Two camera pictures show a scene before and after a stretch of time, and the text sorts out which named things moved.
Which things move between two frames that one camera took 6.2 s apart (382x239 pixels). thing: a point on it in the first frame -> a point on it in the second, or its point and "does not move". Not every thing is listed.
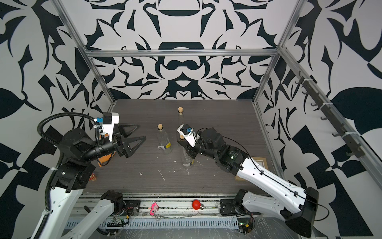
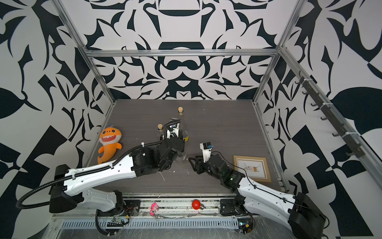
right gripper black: (189, 149) -> (198, 164)
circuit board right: (244, 225) does not move
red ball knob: (196, 204) does not move
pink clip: (154, 208) does not move
